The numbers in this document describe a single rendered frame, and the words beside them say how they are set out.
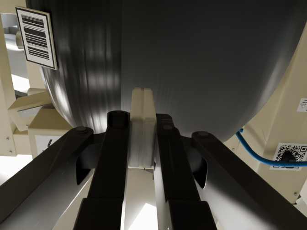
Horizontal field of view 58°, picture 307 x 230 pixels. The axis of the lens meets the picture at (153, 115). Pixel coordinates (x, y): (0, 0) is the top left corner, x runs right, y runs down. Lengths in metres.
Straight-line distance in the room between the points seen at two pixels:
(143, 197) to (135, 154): 4.95
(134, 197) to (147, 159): 4.93
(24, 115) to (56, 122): 0.17
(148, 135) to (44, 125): 0.80
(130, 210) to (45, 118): 4.02
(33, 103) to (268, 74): 0.86
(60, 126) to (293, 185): 0.68
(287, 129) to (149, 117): 0.51
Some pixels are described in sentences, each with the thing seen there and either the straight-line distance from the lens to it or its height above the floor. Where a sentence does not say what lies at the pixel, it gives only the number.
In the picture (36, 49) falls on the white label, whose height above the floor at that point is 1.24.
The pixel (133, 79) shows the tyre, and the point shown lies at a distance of 0.30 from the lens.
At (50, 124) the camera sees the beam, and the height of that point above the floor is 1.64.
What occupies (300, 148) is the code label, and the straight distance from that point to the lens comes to 0.69.
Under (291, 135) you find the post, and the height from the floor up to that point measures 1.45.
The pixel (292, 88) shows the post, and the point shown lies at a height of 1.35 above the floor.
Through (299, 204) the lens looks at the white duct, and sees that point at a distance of 1.39.
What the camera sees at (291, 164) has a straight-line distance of 0.67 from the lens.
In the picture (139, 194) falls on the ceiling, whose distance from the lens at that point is 5.14.
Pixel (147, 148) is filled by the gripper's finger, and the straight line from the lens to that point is 0.16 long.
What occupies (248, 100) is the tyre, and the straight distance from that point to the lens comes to 0.35.
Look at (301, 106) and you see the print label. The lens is 0.63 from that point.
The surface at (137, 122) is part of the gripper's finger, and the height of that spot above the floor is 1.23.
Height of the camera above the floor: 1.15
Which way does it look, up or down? 29 degrees up
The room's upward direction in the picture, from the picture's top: 175 degrees counter-clockwise
